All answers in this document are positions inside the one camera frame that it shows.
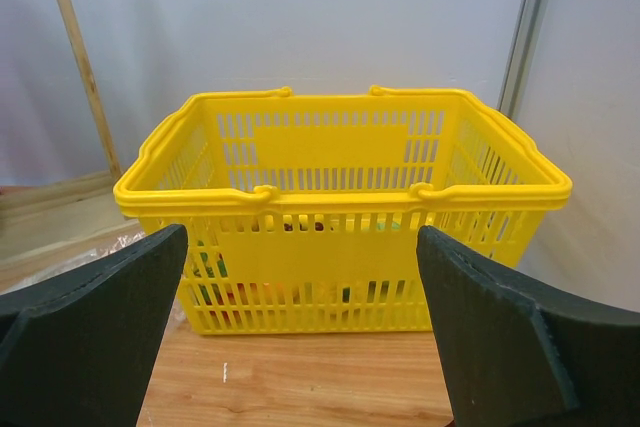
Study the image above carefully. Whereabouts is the yellow plastic basket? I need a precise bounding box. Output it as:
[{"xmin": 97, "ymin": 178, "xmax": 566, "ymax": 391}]
[{"xmin": 113, "ymin": 86, "xmax": 572, "ymax": 335}]

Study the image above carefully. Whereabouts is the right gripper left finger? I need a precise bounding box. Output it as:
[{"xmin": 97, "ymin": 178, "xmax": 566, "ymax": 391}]
[{"xmin": 1, "ymin": 224, "xmax": 188, "ymax": 426}]

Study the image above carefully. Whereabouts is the green cabbage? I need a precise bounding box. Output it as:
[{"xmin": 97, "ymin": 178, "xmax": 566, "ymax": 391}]
[{"xmin": 192, "ymin": 240, "xmax": 228, "ymax": 305}]

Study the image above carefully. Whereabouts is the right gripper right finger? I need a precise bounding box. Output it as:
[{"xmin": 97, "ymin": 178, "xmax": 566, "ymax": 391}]
[{"xmin": 416, "ymin": 226, "xmax": 639, "ymax": 426}]

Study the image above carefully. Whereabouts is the wooden clothes rack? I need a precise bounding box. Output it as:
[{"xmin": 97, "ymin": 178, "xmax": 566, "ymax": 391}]
[{"xmin": 0, "ymin": 0, "xmax": 146, "ymax": 273}]

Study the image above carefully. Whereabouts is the clear zip top bag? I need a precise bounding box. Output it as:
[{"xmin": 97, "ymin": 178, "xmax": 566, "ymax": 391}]
[{"xmin": 21, "ymin": 228, "xmax": 186, "ymax": 333}]

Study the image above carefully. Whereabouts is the aluminium frame rail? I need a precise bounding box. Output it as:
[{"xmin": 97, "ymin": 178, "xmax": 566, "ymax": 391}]
[{"xmin": 497, "ymin": 0, "xmax": 548, "ymax": 120}]

